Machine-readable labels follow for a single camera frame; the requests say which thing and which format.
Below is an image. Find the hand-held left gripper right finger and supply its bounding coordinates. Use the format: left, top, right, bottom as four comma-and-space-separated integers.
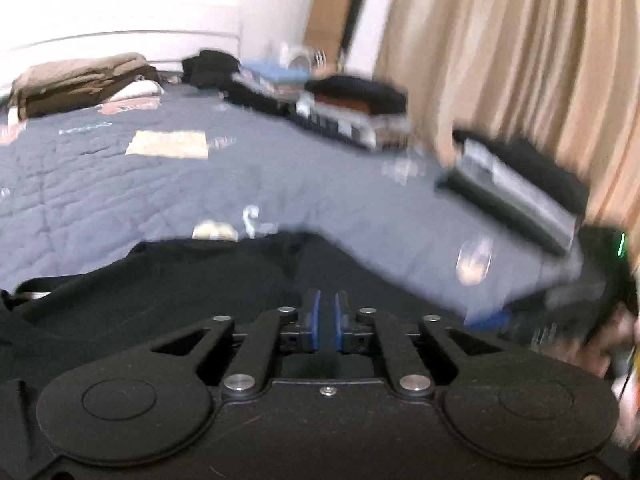
334, 290, 504, 401

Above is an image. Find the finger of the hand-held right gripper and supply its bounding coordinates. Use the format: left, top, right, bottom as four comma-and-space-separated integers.
464, 309, 514, 334

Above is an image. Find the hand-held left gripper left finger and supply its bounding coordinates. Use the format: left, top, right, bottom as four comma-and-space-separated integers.
149, 289, 322, 401

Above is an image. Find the black shirt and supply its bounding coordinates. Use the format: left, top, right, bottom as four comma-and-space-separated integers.
0, 230, 470, 479

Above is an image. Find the folded black and white clothes stack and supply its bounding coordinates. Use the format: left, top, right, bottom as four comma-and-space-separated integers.
434, 129, 589, 257

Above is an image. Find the folded clothes stack, black top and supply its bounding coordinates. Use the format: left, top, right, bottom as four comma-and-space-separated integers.
286, 75, 414, 152

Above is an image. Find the folded clothes stack, blue top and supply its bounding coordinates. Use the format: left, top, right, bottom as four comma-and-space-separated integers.
226, 59, 314, 112

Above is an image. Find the black clothes pile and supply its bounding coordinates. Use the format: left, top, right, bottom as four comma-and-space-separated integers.
181, 49, 244, 91

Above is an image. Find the stack of brown folded clothes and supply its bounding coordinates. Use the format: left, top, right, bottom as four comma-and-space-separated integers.
7, 52, 164, 121

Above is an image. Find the person's right hand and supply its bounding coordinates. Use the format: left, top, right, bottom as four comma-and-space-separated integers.
575, 304, 640, 379

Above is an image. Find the grey printed quilt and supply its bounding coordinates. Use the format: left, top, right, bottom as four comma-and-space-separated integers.
0, 80, 586, 322

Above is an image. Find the beige curtain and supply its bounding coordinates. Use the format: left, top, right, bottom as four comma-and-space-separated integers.
374, 0, 640, 242

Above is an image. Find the white fan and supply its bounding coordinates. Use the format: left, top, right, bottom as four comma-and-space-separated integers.
276, 44, 327, 69

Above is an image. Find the white pillow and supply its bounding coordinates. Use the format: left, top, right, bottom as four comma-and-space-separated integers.
102, 79, 166, 105

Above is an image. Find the tall brown cardboard box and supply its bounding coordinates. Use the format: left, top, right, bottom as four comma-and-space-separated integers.
304, 0, 377, 69

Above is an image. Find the white bed headboard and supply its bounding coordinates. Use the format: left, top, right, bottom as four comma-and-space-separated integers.
0, 30, 242, 96

